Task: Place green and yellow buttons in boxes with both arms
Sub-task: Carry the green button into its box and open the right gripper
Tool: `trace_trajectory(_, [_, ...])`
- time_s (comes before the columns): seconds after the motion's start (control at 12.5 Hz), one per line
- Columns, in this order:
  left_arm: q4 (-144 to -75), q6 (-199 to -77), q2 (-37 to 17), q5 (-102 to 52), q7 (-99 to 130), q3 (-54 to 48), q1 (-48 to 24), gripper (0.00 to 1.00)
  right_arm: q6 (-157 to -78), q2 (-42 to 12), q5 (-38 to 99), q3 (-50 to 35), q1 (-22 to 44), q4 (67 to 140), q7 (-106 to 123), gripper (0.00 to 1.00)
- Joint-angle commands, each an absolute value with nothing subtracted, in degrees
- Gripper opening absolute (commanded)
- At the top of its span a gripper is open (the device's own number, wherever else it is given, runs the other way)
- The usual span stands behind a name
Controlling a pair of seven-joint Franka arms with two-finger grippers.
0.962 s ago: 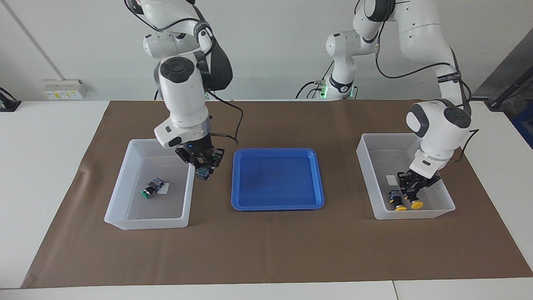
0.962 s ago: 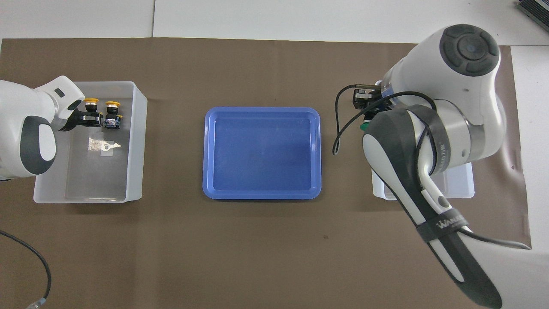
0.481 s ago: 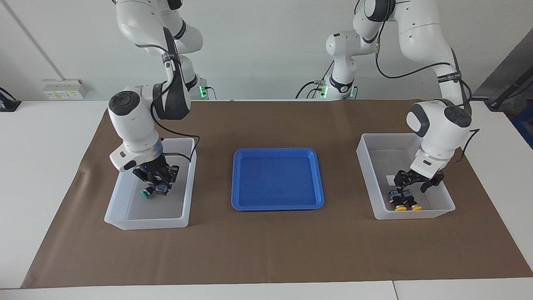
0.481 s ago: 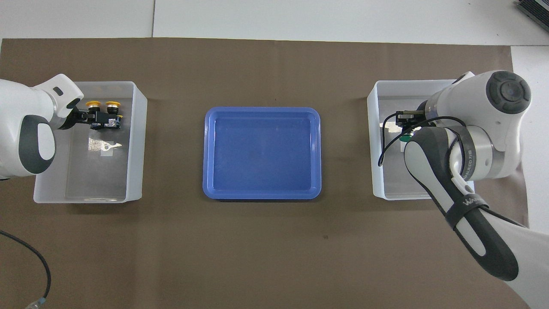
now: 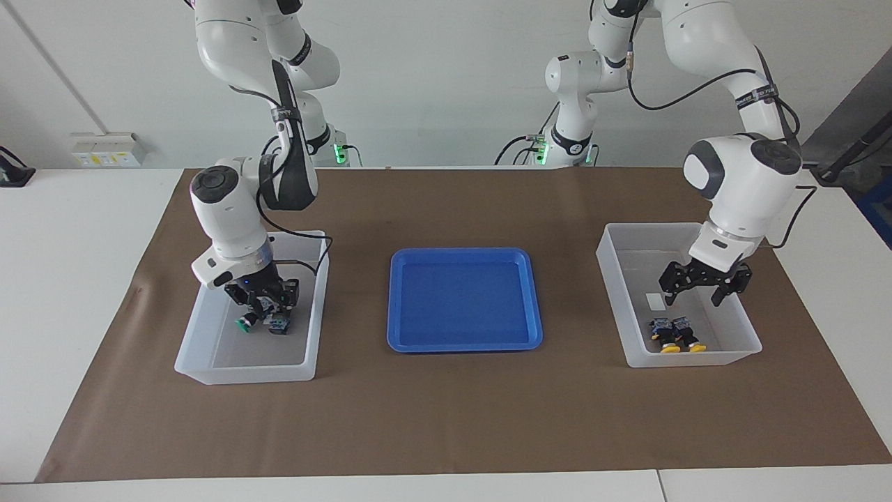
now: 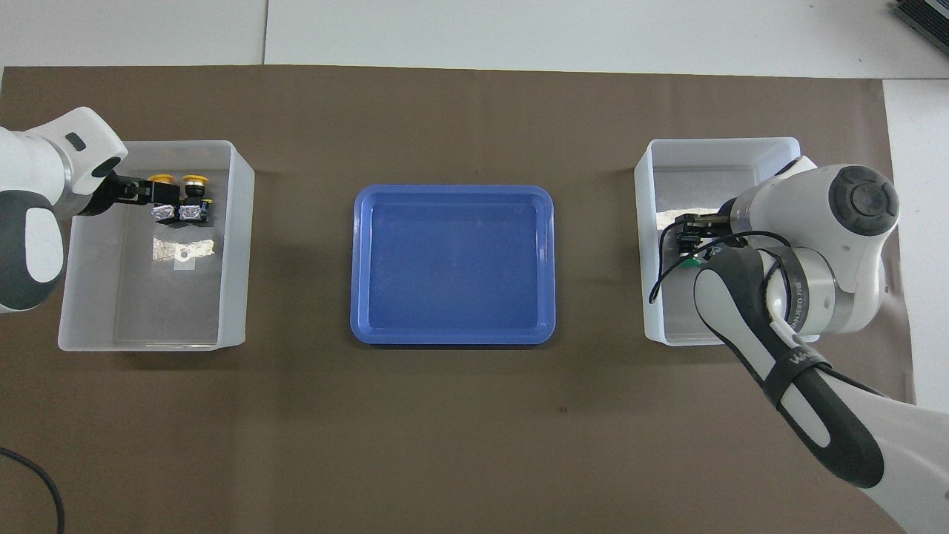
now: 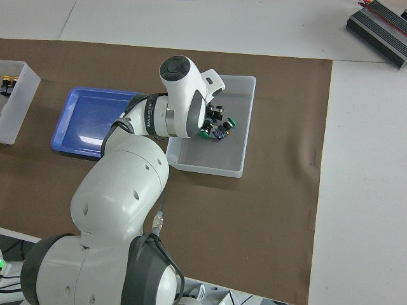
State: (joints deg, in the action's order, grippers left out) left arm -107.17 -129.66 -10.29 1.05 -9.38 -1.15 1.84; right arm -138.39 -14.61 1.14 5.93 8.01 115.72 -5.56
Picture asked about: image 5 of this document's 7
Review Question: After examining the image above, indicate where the yellow push button switch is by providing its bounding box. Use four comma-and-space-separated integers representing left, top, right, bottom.
672, 316, 707, 353
649, 317, 680, 355

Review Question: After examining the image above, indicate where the translucent white plastic box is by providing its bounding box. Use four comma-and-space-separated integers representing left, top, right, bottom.
174, 230, 330, 386
597, 222, 762, 368

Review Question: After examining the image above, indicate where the blue crate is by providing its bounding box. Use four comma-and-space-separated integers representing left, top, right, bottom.
856, 174, 892, 250

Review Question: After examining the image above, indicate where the blue plastic tray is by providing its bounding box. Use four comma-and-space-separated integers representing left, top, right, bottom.
387, 248, 544, 353

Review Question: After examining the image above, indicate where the black tripod pole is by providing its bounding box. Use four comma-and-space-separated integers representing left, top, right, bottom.
814, 115, 892, 184

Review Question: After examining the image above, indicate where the brown paper table mat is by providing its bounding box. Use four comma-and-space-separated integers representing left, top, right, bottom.
35, 166, 892, 483

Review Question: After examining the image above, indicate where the black stand foot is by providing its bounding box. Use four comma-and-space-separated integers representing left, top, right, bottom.
0, 145, 36, 188

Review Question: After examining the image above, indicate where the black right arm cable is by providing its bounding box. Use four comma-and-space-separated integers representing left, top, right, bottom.
230, 84, 334, 276

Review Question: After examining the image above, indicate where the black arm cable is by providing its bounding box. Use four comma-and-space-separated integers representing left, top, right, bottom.
230, 84, 334, 276
627, 0, 817, 248

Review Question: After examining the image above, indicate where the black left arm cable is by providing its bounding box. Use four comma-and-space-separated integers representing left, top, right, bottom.
627, 0, 817, 248

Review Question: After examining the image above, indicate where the white wall outlet box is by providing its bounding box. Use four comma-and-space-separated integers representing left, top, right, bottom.
70, 132, 148, 168

